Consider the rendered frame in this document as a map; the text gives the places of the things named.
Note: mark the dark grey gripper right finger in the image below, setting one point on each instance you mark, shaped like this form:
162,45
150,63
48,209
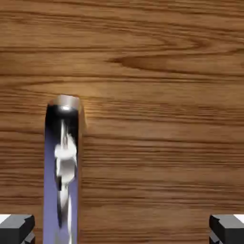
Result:
228,228

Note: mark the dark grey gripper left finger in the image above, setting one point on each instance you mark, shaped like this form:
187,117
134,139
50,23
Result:
13,227

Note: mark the wooden cabinet door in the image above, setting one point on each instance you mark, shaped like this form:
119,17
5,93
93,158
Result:
144,76

